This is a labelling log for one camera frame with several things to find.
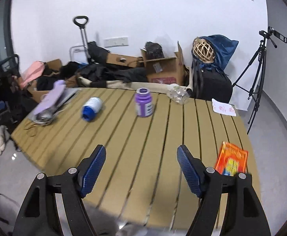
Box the blue pill bottle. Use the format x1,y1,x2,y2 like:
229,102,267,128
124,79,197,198
81,97,103,122

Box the purple pill bottle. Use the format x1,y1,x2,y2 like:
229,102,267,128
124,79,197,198
135,87,153,117

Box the orange snack packet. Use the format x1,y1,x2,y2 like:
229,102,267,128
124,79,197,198
215,141,248,176

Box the white paper sheet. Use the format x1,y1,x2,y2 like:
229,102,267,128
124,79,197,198
212,99,236,117

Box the black stroller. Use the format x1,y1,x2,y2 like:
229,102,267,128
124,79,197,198
0,54,23,143

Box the pile of black clothes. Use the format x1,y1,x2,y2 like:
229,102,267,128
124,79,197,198
36,41,148,91

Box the black suitcase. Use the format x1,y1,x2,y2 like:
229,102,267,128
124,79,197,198
191,61,233,103

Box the clear glass jar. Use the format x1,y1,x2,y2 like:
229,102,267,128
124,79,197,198
167,84,191,105

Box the flat cardboard box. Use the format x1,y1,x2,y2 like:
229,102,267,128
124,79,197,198
106,53,143,68

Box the open cardboard box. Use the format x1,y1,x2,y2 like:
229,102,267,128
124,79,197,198
141,42,186,85

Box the black plastic bag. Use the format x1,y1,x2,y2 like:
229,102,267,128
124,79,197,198
144,41,164,60

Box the blue fabric bag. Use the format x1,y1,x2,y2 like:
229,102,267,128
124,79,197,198
191,35,239,73

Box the woven rattan ball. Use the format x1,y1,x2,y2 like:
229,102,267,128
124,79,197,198
191,37,215,63

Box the black camera tripod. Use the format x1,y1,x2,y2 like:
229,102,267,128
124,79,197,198
232,26,287,134

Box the white wall socket strip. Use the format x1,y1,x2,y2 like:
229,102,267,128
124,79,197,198
104,36,129,47

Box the luggage trolley handle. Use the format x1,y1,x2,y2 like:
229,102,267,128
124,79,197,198
69,15,91,66

